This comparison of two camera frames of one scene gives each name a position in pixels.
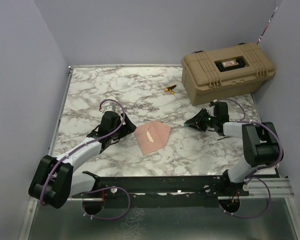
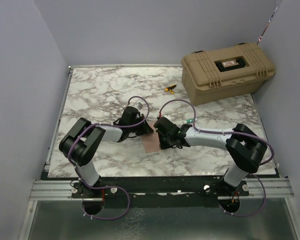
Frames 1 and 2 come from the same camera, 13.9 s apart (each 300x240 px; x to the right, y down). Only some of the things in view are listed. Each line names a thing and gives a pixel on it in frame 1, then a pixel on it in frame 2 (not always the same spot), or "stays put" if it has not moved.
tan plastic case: x=220 y=73 stays put
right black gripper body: x=210 y=120 -> x=165 y=141
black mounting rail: x=164 y=191 stays put
